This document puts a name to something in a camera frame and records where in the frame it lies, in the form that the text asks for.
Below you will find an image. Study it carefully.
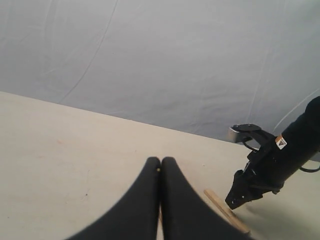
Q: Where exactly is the blue-grey backdrop cloth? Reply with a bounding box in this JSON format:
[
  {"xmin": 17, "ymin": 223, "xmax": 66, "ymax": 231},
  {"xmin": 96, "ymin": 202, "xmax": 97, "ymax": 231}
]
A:
[{"xmin": 0, "ymin": 0, "xmax": 320, "ymax": 141}]

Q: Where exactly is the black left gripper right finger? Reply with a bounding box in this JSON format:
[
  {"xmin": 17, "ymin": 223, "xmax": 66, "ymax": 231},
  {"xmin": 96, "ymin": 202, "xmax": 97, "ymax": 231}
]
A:
[{"xmin": 161, "ymin": 157, "xmax": 251, "ymax": 240}]

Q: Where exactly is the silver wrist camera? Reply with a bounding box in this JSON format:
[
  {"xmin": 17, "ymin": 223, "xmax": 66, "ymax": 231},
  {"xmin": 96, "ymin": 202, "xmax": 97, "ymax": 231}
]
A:
[{"xmin": 228, "ymin": 123, "xmax": 274, "ymax": 152}]

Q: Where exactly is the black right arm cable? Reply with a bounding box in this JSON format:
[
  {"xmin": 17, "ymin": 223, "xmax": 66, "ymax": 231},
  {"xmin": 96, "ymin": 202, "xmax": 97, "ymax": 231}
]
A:
[{"xmin": 298, "ymin": 163, "xmax": 320, "ymax": 173}]

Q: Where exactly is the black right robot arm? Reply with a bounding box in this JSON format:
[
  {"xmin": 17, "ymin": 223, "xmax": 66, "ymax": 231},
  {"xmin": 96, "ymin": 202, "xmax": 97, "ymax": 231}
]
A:
[{"xmin": 160, "ymin": 97, "xmax": 320, "ymax": 240}]

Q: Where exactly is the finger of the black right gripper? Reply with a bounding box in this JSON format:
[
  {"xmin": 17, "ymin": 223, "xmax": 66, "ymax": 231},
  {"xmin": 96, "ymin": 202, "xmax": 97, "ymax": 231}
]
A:
[{"xmin": 225, "ymin": 179, "xmax": 263, "ymax": 210}]

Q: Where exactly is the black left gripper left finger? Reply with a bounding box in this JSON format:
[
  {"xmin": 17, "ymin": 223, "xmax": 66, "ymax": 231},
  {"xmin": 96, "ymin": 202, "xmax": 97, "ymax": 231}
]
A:
[{"xmin": 69, "ymin": 156, "xmax": 161, "ymax": 240}]

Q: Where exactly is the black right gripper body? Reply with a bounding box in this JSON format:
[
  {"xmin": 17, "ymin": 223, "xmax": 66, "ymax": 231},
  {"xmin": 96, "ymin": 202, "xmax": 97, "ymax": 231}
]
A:
[{"xmin": 232, "ymin": 139, "xmax": 286, "ymax": 201}]

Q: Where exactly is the wooden stick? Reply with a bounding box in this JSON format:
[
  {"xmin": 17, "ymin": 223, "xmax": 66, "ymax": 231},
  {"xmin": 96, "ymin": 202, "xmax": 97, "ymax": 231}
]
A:
[
  {"xmin": 156, "ymin": 209, "xmax": 164, "ymax": 240},
  {"xmin": 203, "ymin": 188, "xmax": 251, "ymax": 235}
]

